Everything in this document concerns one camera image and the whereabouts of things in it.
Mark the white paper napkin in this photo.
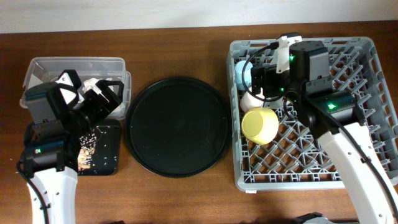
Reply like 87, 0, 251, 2
82, 78, 125, 113

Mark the light pink plastic cup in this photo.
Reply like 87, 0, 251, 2
239, 92, 264, 113

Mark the light blue plastic cup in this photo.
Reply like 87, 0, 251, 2
234, 60, 253, 91

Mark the yellow plastic bowl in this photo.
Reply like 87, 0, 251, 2
241, 108, 279, 145

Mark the food scraps and rice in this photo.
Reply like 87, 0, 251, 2
76, 129, 118, 172

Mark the light grey round plate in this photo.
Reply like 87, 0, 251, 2
269, 98, 284, 110

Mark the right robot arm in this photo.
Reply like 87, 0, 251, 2
246, 40, 397, 223

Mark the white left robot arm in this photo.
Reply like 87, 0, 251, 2
16, 80, 124, 223

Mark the black rectangular waste tray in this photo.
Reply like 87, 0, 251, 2
76, 118, 122, 177

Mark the clear plastic waste bin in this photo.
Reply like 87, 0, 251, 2
22, 57, 132, 120

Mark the grey plastic dishwasher rack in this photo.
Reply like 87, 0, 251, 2
226, 37, 397, 192

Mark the round black serving tray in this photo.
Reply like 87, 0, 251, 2
125, 77, 232, 178

